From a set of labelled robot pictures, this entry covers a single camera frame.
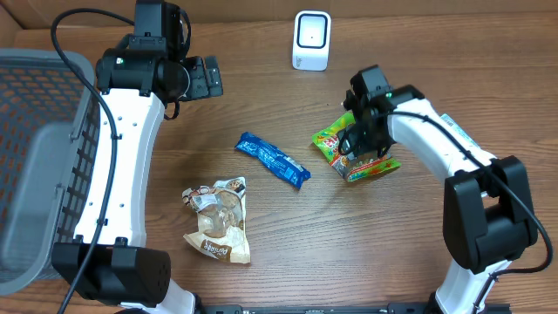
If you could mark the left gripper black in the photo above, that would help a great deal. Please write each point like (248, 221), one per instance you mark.
(202, 88)

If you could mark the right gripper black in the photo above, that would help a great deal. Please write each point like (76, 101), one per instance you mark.
(353, 140)

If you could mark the green Haribo candy bag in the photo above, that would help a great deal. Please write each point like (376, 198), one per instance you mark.
(349, 167)

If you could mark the blue snack wrapper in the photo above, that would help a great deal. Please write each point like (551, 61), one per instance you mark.
(274, 159)

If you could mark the cookie bag brown white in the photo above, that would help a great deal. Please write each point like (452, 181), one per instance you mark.
(221, 220)

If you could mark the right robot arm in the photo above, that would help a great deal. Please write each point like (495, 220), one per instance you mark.
(488, 216)

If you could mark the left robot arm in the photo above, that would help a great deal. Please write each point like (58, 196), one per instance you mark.
(107, 259)

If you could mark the white barcode scanner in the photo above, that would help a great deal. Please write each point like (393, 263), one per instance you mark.
(311, 40)

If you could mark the grey plastic shopping basket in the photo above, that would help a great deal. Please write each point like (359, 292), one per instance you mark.
(49, 136)

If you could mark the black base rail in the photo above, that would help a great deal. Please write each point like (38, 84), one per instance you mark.
(394, 308)

